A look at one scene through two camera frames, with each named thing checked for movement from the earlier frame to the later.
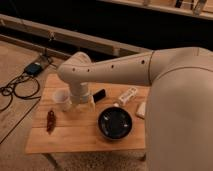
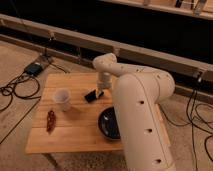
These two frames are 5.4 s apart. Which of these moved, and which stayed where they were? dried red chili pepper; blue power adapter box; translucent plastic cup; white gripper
Moved: white gripper
Stayed: dried red chili pepper; translucent plastic cup; blue power adapter box
